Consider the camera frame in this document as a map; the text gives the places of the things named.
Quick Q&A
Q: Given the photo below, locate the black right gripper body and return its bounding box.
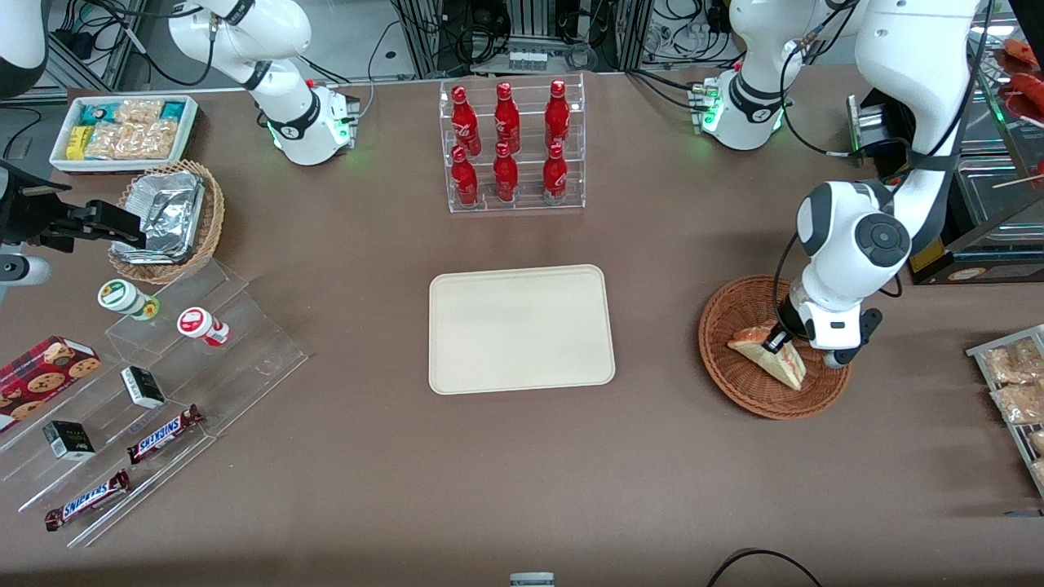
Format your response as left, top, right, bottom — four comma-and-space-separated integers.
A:
0, 159, 76, 247

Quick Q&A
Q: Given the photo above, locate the triangular sandwich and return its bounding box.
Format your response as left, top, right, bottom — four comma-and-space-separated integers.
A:
728, 324, 808, 392

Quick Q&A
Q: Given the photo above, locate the round brown wicker basket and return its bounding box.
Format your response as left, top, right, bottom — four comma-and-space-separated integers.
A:
697, 276, 853, 421

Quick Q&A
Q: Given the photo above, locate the light wicker basket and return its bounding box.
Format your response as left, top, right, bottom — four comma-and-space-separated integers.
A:
108, 159, 226, 286

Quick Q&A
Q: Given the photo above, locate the beige plastic tray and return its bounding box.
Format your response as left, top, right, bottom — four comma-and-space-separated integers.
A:
428, 263, 617, 396

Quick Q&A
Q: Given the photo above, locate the silver foil pack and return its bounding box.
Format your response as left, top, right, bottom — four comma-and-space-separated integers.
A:
122, 170, 206, 209
112, 192, 203, 266

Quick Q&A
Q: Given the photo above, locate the white rectangular snack bin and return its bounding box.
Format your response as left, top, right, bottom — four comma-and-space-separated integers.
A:
49, 94, 201, 174

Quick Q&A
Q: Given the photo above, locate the green lid cup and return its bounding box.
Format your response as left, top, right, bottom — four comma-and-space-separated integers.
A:
97, 279, 161, 321

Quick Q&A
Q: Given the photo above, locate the clear peanut snack bag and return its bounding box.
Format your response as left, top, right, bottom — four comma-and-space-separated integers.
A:
114, 99, 165, 128
86, 122, 178, 161

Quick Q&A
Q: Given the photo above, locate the black hot food case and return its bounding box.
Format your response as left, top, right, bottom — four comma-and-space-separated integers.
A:
885, 24, 1044, 286

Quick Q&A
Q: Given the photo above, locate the red lid cup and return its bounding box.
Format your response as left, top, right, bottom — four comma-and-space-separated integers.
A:
176, 307, 231, 348

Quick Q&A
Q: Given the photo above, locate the red cookie box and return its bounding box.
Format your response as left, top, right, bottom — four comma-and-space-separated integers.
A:
0, 335, 103, 433

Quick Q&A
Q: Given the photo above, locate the small black box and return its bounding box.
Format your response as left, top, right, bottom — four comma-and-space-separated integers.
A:
121, 366, 166, 410
42, 420, 96, 462

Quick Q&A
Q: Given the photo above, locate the clear acrylic stepped display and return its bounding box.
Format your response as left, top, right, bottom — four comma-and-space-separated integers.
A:
0, 259, 309, 549

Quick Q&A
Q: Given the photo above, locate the silver box with green light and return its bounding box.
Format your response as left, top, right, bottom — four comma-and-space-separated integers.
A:
847, 94, 906, 160

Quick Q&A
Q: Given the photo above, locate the Snickers bar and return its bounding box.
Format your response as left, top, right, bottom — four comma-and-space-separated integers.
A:
126, 404, 205, 466
44, 469, 131, 532

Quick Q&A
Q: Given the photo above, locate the red cola bottle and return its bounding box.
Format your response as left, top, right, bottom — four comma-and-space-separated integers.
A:
450, 85, 482, 157
545, 79, 571, 150
451, 145, 480, 207
493, 142, 520, 203
493, 82, 521, 154
542, 143, 568, 205

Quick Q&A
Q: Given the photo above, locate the clear acrylic bottle rack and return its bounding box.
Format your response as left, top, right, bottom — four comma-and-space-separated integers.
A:
439, 72, 586, 214

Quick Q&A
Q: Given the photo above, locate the aluminium equipment rack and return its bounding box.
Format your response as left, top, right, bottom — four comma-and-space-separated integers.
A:
396, 0, 653, 76

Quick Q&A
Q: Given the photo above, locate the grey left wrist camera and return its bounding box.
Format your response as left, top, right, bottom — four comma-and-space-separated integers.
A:
822, 308, 883, 369

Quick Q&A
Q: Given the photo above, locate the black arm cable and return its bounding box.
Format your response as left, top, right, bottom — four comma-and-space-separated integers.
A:
770, 33, 910, 329

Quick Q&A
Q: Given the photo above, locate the black table cable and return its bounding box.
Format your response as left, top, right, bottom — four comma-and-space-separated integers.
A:
706, 549, 825, 587

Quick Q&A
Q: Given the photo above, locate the grey wire tray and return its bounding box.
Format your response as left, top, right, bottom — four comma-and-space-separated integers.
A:
966, 324, 1044, 498

